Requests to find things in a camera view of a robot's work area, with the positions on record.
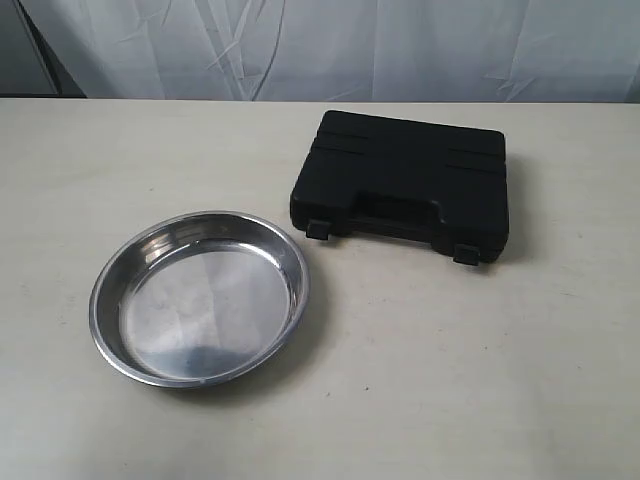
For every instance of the white backdrop curtain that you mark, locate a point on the white backdrop curtain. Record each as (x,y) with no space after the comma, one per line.
(347,51)

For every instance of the black plastic tool case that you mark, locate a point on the black plastic tool case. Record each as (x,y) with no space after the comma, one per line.
(442,185)

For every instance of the round stainless steel tray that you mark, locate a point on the round stainless steel tray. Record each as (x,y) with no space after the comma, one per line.
(199,299)

